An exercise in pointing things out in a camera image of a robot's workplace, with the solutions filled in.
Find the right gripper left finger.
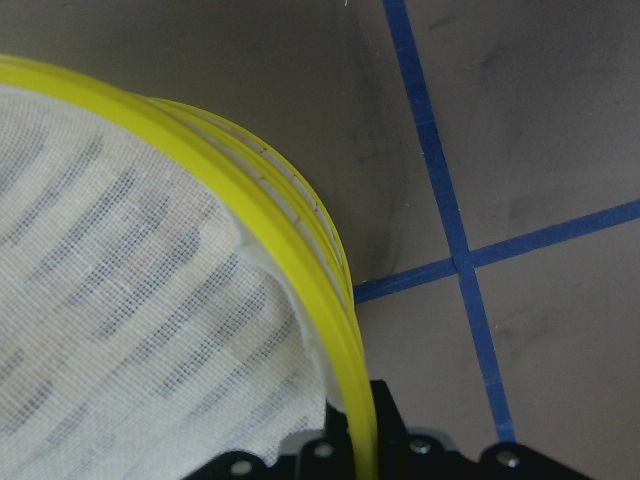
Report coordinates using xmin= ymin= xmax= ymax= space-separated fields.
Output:
xmin=323 ymin=401 xmax=350 ymax=450

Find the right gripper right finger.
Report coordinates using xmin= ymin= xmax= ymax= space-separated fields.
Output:
xmin=371 ymin=380 xmax=407 ymax=450

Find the yellow bamboo steamer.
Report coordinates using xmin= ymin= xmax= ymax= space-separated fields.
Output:
xmin=153 ymin=99 xmax=358 ymax=326
xmin=1 ymin=56 xmax=379 ymax=479

